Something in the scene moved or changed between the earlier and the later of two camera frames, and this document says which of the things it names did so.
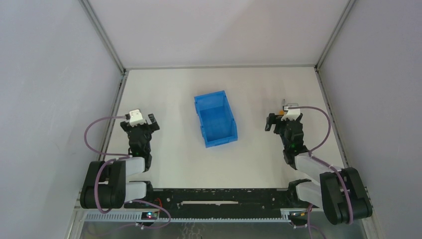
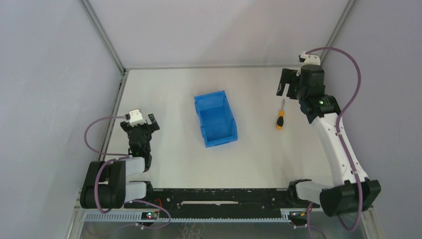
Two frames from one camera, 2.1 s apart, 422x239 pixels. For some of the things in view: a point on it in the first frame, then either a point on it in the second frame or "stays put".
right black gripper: x=282 y=123 to x=291 y=83
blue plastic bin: x=217 y=121 stays put
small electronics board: x=149 y=215 stays put
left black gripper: x=140 y=128 stays put
